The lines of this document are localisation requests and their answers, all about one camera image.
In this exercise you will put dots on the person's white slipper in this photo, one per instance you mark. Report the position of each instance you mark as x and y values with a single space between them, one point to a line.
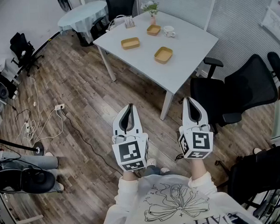
151 162
164 170

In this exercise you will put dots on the white floral mug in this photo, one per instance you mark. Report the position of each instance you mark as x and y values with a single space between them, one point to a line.
168 31

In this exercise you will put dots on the black folding office chair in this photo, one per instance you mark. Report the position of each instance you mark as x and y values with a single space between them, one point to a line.
22 48

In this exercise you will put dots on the black metal rack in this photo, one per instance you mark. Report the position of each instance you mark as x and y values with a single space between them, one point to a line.
273 207

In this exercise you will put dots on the yellow tray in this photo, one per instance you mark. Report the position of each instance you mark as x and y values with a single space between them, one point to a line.
163 55
130 43
153 30

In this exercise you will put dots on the person's dark jeans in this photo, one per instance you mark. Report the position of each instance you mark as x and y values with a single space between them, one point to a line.
152 171

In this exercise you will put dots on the person's white printed sweatshirt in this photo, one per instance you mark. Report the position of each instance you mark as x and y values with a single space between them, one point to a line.
177 205

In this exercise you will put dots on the round table with pale cloth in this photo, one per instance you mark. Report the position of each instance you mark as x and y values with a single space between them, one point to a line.
83 15

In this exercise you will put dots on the white wall power socket strip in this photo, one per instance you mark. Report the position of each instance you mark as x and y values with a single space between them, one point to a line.
60 106

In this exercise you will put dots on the black stand with round base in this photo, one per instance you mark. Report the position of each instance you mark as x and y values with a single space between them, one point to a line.
39 148

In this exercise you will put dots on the black standing fan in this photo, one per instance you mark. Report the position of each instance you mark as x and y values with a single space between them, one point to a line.
63 2

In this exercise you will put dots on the black mesh office chair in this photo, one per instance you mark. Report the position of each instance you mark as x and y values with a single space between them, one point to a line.
246 89

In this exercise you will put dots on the white table leg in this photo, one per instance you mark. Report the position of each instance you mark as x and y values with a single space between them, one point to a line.
107 64
166 105

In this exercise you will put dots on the wooden card holder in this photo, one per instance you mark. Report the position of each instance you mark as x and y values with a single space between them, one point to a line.
129 23

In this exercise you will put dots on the small white vase with plant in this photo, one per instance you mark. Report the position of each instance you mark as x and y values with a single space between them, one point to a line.
81 0

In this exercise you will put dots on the person's left forearm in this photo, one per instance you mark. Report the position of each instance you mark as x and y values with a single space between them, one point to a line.
129 176

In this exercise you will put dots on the pink vase with flowers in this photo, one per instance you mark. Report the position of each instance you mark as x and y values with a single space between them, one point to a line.
151 10

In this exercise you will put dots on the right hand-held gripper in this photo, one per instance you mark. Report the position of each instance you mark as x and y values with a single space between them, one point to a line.
198 141

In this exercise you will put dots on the person's right forearm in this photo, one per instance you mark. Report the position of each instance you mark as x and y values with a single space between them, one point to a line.
199 171

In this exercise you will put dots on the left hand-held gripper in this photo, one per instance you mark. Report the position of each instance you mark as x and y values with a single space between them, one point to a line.
130 151

